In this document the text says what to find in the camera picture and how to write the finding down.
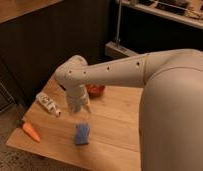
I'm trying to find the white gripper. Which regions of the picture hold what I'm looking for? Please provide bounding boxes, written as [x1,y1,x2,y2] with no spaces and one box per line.
[66,85,91,113]

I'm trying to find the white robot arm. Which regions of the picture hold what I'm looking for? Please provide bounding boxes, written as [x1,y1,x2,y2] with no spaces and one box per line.
[55,49,203,171]

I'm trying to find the red ceramic bowl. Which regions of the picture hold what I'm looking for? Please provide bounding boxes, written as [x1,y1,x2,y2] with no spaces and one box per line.
[86,84,105,97]

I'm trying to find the blue sponge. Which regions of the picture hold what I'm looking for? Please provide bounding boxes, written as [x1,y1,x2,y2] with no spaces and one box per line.
[74,122,90,145]

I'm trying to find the white plastic bottle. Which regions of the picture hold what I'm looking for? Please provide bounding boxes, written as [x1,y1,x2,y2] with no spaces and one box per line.
[36,92,61,117]

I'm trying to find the orange toy carrot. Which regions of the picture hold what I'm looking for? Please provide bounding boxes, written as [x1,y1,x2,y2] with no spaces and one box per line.
[22,122,41,142]

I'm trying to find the wooden countertop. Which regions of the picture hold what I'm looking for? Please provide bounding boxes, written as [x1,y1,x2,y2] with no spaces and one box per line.
[0,0,61,24]

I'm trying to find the metal shelf rack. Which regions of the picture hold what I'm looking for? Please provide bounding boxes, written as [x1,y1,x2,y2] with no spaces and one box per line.
[105,0,203,59]

